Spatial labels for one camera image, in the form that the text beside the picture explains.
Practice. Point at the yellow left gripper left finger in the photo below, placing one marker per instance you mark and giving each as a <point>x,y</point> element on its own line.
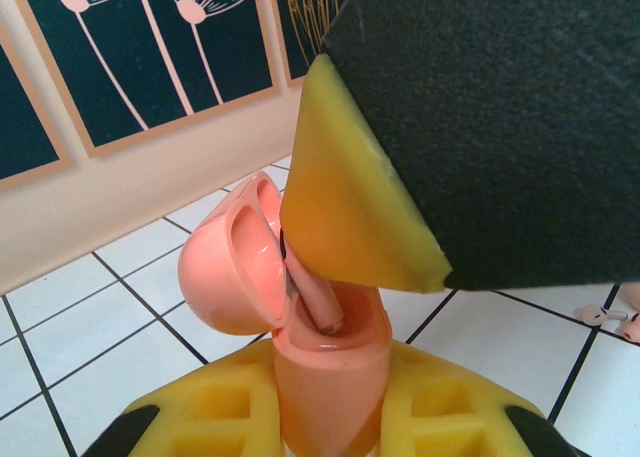
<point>210,412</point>

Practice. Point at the pink earbuds charging case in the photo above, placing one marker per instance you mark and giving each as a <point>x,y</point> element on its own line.
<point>330,392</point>
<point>634,297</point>

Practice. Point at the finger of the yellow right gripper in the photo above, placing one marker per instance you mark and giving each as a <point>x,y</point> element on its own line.
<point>475,127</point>

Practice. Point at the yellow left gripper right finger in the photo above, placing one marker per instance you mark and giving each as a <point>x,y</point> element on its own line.
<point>450,407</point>

